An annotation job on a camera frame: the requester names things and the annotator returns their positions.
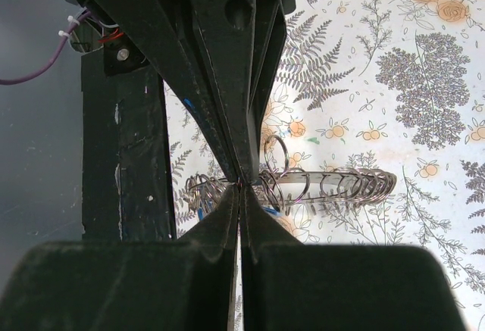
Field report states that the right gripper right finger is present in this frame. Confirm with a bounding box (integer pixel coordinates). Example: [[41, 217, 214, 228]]
[[239, 186, 465, 330]]

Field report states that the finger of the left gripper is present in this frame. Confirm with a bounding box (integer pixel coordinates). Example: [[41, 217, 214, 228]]
[[93, 0, 238, 182], [190, 0, 286, 183]]

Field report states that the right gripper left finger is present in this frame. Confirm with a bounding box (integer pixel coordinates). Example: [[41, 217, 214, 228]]
[[1, 185, 239, 330]]

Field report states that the key with blue tag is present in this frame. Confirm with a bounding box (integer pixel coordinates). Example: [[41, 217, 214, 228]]
[[262, 206, 283, 219]]

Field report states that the floral table mat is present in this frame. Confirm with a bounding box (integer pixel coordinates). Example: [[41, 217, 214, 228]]
[[162, 0, 485, 331]]

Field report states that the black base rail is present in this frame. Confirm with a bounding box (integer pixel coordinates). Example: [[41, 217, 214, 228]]
[[81, 50, 177, 242]]

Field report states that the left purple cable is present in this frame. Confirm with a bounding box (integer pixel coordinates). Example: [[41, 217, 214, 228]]
[[0, 7, 94, 86]]

